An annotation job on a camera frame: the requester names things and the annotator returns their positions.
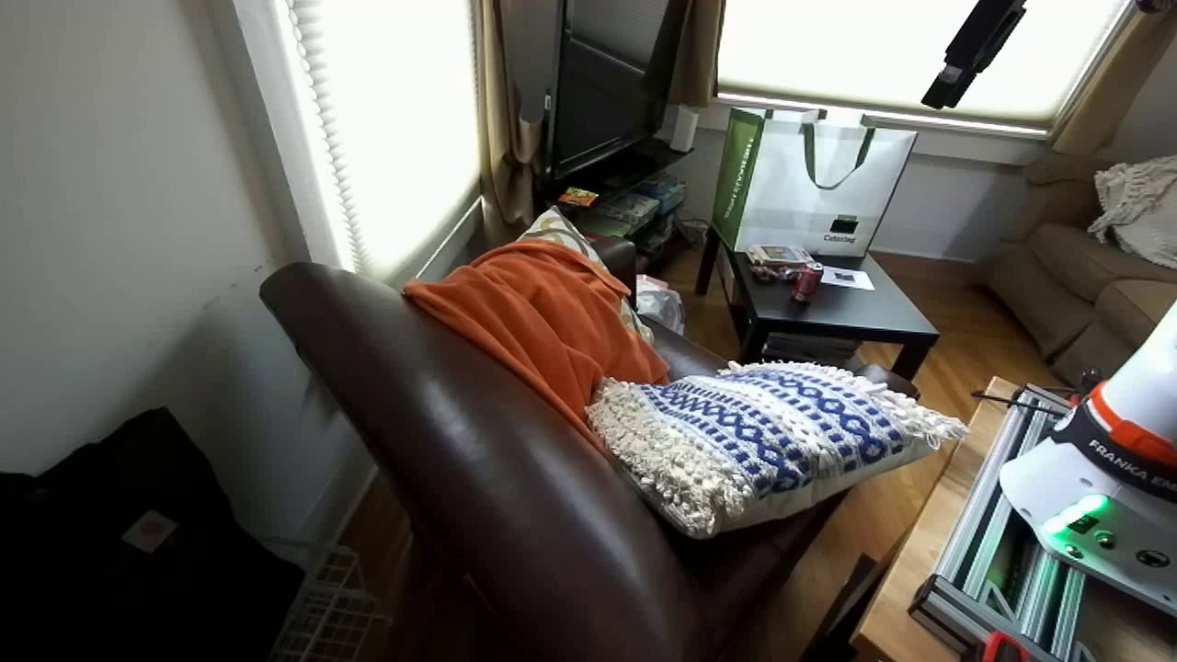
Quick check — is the orange towel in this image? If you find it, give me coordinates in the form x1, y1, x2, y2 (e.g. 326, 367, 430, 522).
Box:
401, 238, 671, 444

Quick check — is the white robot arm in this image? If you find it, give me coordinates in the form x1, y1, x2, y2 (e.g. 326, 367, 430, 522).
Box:
1002, 304, 1177, 614

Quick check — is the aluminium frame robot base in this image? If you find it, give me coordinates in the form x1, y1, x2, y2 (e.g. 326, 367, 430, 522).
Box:
910, 386, 1097, 662

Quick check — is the dark brown leather sofa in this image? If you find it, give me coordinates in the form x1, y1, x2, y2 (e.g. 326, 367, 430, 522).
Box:
260, 262, 834, 662

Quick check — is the clear plastic storage bin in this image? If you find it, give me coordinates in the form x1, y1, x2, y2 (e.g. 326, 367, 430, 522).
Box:
637, 273, 685, 335

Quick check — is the small orange box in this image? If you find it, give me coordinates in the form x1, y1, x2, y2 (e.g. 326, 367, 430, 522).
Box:
560, 188, 598, 208

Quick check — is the blue and white fringed pillow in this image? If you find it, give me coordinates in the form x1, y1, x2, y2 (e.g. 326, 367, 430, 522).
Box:
587, 362, 968, 542

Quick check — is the black coffee table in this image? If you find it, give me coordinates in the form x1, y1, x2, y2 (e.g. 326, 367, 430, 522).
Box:
695, 237, 939, 379

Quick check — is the colourful book on table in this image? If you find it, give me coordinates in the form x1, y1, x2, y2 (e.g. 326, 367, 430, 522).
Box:
747, 245, 808, 284

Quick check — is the red soda can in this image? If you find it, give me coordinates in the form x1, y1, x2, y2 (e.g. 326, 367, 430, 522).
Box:
792, 264, 823, 304

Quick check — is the white paper on table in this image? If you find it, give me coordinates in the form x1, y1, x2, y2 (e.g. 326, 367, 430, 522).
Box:
819, 264, 876, 292

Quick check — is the white and green shopping bag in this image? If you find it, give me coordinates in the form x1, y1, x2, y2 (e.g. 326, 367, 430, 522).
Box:
713, 110, 916, 262

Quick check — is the black flat screen television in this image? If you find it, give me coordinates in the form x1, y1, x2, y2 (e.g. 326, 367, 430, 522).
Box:
548, 0, 685, 180

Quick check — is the beige curtain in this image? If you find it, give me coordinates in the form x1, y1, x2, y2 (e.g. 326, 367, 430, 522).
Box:
473, 0, 541, 227

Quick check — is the beige couch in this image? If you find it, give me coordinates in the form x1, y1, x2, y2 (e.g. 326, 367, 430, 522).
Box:
981, 153, 1177, 386

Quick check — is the black bag on floor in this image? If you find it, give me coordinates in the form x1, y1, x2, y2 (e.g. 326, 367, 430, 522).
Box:
0, 409, 301, 662

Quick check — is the white cloth on couch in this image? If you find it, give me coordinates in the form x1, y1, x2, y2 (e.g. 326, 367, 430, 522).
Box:
1089, 153, 1177, 270

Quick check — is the white wire basket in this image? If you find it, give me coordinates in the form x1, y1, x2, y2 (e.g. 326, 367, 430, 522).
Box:
268, 542, 390, 662

